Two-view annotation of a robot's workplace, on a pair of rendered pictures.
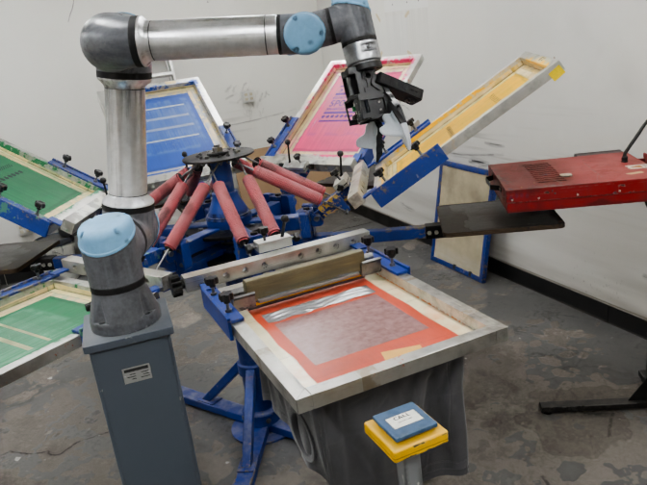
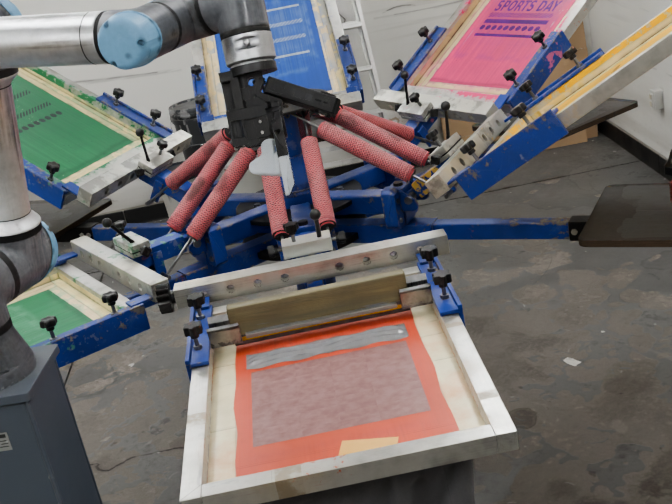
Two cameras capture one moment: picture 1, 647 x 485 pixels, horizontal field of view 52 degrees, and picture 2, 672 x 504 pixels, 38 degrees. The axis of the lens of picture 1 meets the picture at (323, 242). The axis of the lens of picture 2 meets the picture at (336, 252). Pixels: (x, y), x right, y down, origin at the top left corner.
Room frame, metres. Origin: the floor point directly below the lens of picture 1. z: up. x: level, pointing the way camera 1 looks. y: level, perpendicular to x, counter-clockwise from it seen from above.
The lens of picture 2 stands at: (0.09, -0.73, 1.93)
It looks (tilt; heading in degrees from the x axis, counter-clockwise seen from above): 21 degrees down; 21
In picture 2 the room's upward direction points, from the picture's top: 11 degrees counter-clockwise
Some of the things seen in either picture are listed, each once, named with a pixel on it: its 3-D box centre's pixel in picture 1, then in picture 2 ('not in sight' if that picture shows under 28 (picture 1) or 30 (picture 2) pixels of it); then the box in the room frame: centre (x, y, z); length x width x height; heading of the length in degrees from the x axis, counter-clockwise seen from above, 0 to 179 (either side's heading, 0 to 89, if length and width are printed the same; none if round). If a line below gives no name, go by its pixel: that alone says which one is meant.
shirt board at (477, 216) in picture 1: (389, 232); (516, 225); (2.65, -0.28, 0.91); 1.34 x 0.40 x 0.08; 82
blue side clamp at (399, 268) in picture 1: (380, 266); (439, 293); (2.09, -0.18, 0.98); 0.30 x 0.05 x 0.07; 22
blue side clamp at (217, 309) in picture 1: (222, 310); (202, 342); (1.88, 0.33, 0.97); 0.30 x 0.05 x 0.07; 22
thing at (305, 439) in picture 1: (295, 396); not in sight; (1.64, 0.13, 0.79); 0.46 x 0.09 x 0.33; 22
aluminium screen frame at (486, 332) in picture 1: (338, 313); (330, 368); (1.76, -0.02, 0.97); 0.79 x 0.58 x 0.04; 22
